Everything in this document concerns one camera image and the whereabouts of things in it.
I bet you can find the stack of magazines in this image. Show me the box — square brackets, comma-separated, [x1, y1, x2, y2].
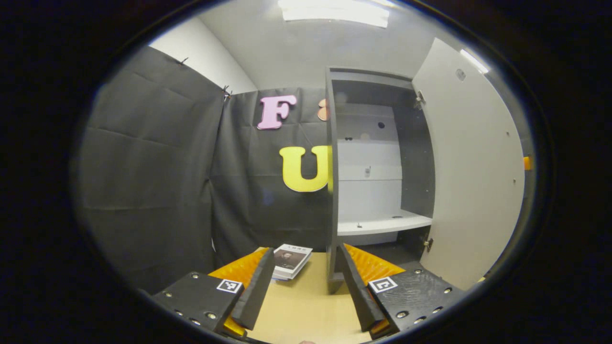
[272, 244, 314, 281]

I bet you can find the long ceiling light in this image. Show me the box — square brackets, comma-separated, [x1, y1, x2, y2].
[460, 48, 489, 75]
[278, 0, 390, 28]

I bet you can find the black backdrop cloth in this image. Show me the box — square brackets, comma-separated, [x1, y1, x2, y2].
[72, 45, 534, 292]

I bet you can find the dark grey cabinet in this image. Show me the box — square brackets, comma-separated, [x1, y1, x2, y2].
[325, 67, 436, 294]

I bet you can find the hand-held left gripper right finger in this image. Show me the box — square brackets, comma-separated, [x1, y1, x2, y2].
[339, 244, 464, 339]

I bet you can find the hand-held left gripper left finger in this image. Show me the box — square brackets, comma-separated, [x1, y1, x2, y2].
[152, 247, 276, 337]

